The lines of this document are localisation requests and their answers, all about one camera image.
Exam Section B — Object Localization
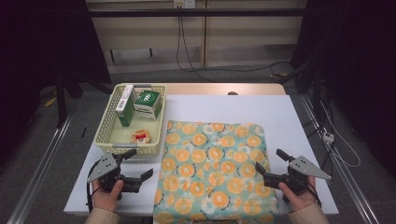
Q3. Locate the beige cabinet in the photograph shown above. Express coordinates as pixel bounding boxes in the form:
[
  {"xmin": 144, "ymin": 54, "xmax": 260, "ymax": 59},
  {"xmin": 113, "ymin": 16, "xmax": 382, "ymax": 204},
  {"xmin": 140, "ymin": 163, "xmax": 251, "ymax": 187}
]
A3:
[{"xmin": 85, "ymin": 0, "xmax": 308, "ymax": 76}]

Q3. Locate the tall green white box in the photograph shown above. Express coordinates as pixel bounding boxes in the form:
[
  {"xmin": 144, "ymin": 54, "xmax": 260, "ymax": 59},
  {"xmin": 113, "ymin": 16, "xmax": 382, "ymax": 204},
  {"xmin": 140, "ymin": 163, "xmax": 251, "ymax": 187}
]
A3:
[{"xmin": 115, "ymin": 84, "xmax": 138, "ymax": 128}]

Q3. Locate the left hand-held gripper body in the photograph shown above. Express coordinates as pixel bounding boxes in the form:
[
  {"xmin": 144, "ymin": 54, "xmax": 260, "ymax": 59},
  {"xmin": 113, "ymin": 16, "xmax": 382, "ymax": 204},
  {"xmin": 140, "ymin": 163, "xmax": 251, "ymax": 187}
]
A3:
[{"xmin": 87, "ymin": 151, "xmax": 143, "ymax": 200}]

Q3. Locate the wooden table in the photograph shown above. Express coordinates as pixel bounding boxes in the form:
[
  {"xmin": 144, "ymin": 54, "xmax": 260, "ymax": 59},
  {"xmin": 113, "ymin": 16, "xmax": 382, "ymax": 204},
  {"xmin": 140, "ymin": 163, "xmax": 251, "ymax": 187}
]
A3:
[{"xmin": 120, "ymin": 82, "xmax": 287, "ymax": 96}]

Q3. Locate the orange print cloth bag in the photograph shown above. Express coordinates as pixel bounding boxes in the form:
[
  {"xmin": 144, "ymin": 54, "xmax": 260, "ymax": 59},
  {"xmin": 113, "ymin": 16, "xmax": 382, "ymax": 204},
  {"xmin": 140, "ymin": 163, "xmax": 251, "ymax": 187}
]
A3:
[{"xmin": 152, "ymin": 120, "xmax": 281, "ymax": 224}]

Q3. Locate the hand-held gripper cable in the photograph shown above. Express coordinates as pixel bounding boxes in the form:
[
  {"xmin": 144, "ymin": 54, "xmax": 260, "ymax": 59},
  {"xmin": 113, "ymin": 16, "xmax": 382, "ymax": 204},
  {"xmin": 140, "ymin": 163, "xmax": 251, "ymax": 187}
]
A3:
[
  {"xmin": 304, "ymin": 181, "xmax": 323, "ymax": 208},
  {"xmin": 86, "ymin": 166, "xmax": 101, "ymax": 215}
]

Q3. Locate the black metal bar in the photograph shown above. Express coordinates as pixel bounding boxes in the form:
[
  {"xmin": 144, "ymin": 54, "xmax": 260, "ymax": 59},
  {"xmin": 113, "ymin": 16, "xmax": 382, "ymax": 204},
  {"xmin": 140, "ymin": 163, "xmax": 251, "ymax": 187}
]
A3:
[{"xmin": 88, "ymin": 8, "xmax": 306, "ymax": 18}]

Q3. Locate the white cable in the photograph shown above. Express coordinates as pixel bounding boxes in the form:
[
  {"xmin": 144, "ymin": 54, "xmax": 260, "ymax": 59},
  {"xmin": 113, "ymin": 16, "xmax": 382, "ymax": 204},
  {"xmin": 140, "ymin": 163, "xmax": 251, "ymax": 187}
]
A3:
[{"xmin": 319, "ymin": 101, "xmax": 362, "ymax": 169}]

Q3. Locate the white power strip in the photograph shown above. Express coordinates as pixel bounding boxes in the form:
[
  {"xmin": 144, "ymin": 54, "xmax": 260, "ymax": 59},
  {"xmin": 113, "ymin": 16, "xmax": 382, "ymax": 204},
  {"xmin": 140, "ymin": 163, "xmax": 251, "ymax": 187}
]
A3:
[{"xmin": 322, "ymin": 131, "xmax": 335, "ymax": 145}]

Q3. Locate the round snack packet red label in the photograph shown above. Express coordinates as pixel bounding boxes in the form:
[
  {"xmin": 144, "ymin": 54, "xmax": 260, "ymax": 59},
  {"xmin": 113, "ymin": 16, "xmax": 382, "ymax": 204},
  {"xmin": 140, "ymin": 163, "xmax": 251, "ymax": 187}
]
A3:
[{"xmin": 130, "ymin": 129, "xmax": 152, "ymax": 145}]

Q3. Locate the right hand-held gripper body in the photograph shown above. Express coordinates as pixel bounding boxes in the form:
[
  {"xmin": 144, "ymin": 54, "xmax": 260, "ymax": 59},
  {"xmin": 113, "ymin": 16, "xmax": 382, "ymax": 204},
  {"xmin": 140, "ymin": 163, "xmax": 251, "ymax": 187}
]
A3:
[{"xmin": 263, "ymin": 155, "xmax": 332, "ymax": 203}]

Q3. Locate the person's right hand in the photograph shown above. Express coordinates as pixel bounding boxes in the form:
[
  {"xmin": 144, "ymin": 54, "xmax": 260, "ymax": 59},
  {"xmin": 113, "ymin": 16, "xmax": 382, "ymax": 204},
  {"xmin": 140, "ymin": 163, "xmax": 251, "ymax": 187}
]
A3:
[{"xmin": 277, "ymin": 175, "xmax": 321, "ymax": 213}]

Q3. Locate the black metal stand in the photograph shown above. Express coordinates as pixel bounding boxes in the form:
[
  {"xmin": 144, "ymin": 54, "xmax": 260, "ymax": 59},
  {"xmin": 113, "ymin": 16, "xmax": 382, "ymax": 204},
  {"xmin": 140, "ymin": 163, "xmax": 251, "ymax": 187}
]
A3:
[
  {"xmin": 309, "ymin": 66, "xmax": 323, "ymax": 125},
  {"xmin": 54, "ymin": 69, "xmax": 69, "ymax": 129}
]

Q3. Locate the person's left hand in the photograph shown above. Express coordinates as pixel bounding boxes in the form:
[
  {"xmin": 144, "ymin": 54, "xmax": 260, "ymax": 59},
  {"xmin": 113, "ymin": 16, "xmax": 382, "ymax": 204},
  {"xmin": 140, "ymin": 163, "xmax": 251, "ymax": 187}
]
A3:
[{"xmin": 92, "ymin": 178, "xmax": 124, "ymax": 213}]

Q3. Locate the white table cover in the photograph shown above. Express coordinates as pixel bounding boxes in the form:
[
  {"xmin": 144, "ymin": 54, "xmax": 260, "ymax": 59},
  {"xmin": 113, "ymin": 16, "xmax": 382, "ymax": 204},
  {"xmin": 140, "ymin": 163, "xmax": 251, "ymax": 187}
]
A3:
[{"xmin": 64, "ymin": 93, "xmax": 340, "ymax": 217}]

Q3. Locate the black power cable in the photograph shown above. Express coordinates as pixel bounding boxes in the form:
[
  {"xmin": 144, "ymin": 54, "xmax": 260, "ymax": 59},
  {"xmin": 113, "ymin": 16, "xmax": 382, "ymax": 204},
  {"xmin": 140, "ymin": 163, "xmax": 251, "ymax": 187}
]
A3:
[
  {"xmin": 178, "ymin": 15, "xmax": 217, "ymax": 83},
  {"xmin": 176, "ymin": 15, "xmax": 292, "ymax": 74}
]

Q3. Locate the pale green plastic basket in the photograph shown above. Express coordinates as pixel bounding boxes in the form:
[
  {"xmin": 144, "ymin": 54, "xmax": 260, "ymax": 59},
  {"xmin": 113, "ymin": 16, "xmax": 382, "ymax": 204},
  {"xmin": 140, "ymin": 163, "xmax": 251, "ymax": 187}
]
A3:
[{"xmin": 93, "ymin": 83, "xmax": 167, "ymax": 157}]

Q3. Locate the square green box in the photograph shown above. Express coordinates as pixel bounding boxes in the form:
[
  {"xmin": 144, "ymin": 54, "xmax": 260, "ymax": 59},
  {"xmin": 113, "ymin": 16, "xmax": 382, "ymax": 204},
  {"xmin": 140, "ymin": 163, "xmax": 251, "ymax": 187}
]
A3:
[{"xmin": 134, "ymin": 89, "xmax": 164, "ymax": 121}]

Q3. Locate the white wall socket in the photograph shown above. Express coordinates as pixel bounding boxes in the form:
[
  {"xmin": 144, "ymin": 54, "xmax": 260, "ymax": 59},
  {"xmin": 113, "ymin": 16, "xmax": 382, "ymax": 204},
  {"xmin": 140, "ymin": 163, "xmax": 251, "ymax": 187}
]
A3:
[{"xmin": 173, "ymin": 0, "xmax": 197, "ymax": 9}]

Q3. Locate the dark curtain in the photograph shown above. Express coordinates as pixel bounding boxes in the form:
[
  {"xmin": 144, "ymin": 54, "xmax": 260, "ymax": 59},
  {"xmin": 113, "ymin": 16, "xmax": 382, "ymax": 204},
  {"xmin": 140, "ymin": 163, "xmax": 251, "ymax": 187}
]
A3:
[
  {"xmin": 0, "ymin": 0, "xmax": 112, "ymax": 167},
  {"xmin": 290, "ymin": 0, "xmax": 396, "ymax": 180}
]

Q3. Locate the right hand-held gripper cable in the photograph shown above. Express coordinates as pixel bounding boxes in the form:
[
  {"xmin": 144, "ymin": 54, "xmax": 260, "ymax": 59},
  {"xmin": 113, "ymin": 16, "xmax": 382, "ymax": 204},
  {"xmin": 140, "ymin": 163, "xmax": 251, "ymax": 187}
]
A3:
[{"xmin": 304, "ymin": 181, "xmax": 323, "ymax": 208}]

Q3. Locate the metal floor rail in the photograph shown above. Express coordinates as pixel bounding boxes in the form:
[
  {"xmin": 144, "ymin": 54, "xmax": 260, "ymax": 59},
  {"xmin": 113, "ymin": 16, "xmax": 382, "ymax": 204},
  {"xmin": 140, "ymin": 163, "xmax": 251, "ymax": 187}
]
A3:
[
  {"xmin": 6, "ymin": 113, "xmax": 77, "ymax": 224},
  {"xmin": 298, "ymin": 94, "xmax": 381, "ymax": 224}
]

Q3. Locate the left hand-held gripper cable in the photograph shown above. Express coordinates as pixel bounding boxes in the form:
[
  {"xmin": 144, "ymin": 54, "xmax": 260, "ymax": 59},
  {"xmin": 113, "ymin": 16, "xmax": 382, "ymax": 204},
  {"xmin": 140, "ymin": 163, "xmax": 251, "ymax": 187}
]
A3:
[{"xmin": 86, "ymin": 166, "xmax": 101, "ymax": 215}]

